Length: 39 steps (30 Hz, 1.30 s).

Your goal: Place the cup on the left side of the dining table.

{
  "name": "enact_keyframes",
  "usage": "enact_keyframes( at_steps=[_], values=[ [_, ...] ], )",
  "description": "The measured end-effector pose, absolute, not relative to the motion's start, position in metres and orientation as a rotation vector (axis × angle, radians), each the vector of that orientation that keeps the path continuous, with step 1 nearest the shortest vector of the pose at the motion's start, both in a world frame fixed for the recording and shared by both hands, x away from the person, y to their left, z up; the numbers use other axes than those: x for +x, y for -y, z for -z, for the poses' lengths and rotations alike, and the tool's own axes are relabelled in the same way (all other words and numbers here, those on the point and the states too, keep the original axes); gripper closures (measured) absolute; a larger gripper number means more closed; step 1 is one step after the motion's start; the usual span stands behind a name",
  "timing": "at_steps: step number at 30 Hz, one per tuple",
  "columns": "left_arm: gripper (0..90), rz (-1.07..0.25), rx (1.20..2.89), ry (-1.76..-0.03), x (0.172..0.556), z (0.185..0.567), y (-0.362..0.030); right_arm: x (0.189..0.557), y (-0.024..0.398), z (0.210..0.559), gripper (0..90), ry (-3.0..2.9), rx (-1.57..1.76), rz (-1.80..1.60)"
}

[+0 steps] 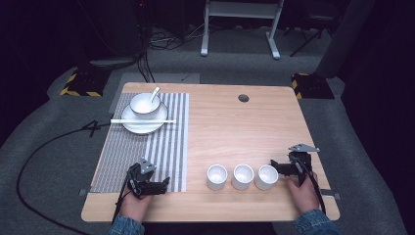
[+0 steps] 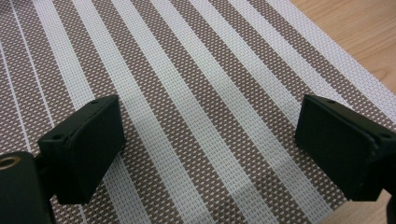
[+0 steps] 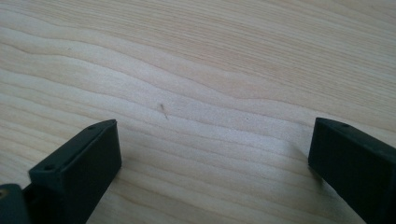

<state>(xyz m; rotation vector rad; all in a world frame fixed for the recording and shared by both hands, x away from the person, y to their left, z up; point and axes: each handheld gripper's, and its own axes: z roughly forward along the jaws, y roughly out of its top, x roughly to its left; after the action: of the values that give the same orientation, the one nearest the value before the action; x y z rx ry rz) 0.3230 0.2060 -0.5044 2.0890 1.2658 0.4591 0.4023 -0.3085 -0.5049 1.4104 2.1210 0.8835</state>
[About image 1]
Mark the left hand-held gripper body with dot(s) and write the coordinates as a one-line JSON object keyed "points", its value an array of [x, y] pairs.
{"points": [[137, 181]]}

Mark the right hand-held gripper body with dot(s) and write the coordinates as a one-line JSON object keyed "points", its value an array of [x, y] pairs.
{"points": [[301, 163]]}

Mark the white cup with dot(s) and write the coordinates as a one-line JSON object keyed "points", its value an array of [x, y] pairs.
{"points": [[266, 178], [242, 178], [217, 178]]}

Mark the person's left hand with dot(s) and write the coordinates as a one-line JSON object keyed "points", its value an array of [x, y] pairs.
{"points": [[135, 207]]}

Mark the person's right hand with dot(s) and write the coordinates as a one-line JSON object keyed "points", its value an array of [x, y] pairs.
{"points": [[305, 197]]}

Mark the grey striped placemat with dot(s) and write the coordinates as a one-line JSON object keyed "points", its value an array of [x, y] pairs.
{"points": [[127, 153]]}

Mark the white plate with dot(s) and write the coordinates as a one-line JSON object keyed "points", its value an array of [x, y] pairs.
{"points": [[143, 127]]}

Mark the white chopstick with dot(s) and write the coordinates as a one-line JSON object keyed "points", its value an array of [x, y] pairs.
{"points": [[137, 122]]}

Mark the white bowl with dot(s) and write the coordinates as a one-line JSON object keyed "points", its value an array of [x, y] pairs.
{"points": [[143, 106]]}

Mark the black yellow striped base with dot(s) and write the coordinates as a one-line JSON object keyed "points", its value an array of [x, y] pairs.
{"points": [[311, 86], [83, 83]]}

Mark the white ceramic spoon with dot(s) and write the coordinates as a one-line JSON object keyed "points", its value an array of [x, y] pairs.
{"points": [[155, 93]]}

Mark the grey stand base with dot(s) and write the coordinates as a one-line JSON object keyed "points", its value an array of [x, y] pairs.
{"points": [[114, 62]]}

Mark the black tripod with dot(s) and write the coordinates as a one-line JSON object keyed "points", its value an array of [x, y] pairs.
{"points": [[308, 37]]}

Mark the grey pillar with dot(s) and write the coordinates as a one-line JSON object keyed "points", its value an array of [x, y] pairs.
{"points": [[342, 36]]}

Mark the grey table bracket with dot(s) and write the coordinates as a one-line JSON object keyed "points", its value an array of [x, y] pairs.
{"points": [[332, 195], [83, 192]]}

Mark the white metal stand frame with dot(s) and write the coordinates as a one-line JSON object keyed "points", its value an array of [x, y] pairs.
{"points": [[241, 9]]}

